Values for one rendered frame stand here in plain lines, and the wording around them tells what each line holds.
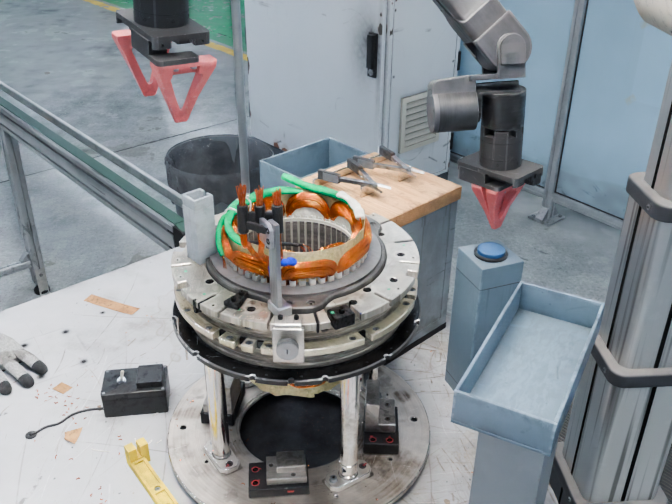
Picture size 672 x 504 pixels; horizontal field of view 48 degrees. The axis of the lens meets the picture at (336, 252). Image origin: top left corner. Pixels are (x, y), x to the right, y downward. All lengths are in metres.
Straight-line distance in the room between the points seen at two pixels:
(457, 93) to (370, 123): 2.33
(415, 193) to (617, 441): 0.48
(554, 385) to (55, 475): 0.69
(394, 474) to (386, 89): 2.35
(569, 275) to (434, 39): 1.16
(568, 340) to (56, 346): 0.87
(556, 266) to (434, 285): 1.94
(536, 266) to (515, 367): 2.28
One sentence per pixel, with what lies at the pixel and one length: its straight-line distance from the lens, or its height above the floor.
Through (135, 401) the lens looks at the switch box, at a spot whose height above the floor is 0.81.
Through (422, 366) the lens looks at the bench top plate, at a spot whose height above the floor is 0.78.
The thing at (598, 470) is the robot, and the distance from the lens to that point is 1.25.
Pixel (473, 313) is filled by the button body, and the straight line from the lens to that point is 1.13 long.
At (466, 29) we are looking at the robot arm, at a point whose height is 1.36.
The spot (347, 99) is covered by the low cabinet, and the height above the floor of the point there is 0.51.
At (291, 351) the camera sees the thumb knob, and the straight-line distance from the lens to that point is 0.83.
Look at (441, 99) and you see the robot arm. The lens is 0.99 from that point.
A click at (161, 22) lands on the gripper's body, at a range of 0.83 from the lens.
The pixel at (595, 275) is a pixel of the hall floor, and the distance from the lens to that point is 3.20.
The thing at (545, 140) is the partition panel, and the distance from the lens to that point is 3.49.
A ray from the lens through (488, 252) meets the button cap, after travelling 1.10.
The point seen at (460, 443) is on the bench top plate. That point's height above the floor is 0.78.
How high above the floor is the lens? 1.58
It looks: 30 degrees down
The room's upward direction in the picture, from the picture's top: 1 degrees clockwise
